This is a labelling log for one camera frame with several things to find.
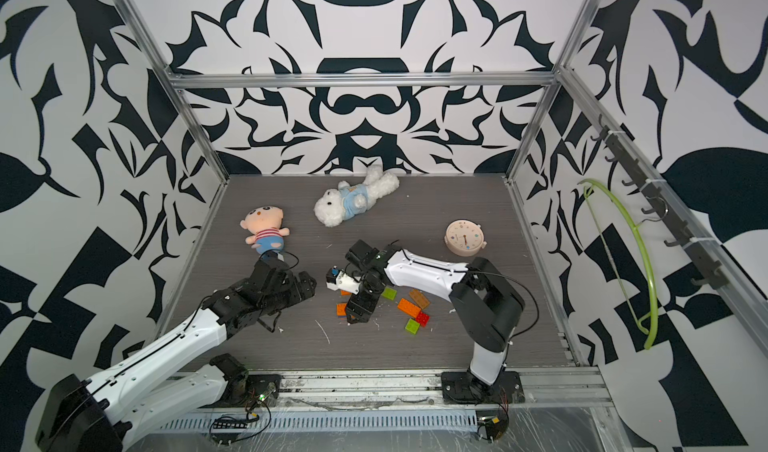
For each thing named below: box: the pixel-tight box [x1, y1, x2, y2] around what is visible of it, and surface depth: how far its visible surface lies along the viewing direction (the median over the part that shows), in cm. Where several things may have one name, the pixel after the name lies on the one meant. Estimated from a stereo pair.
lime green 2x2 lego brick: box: [404, 318, 420, 335], surface depth 85 cm
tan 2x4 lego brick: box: [409, 289, 431, 309], surface depth 90 cm
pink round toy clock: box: [444, 219, 488, 257], surface depth 101 cm
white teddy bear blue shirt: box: [313, 165, 400, 227], surface depth 104 cm
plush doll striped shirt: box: [239, 206, 290, 254], surface depth 99 cm
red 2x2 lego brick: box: [416, 311, 430, 327], surface depth 86 cm
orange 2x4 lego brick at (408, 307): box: [397, 298, 421, 319], surface depth 89 cm
